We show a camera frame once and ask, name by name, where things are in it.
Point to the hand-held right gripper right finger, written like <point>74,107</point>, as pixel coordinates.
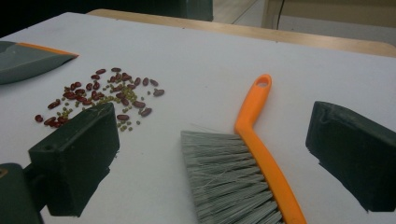
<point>355,155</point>

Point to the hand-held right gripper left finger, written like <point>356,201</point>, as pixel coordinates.
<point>77,158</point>

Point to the orange brush with grey bristles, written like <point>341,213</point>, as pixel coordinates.
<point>252,107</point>

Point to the pile of red and green beans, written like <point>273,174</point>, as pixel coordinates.
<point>123,117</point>

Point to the grey dustpan with orange edge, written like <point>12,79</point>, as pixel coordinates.
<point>25,63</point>

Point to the light wooden furniture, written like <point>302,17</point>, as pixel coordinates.
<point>336,12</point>

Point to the dark green furniture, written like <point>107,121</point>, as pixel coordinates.
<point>186,7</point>

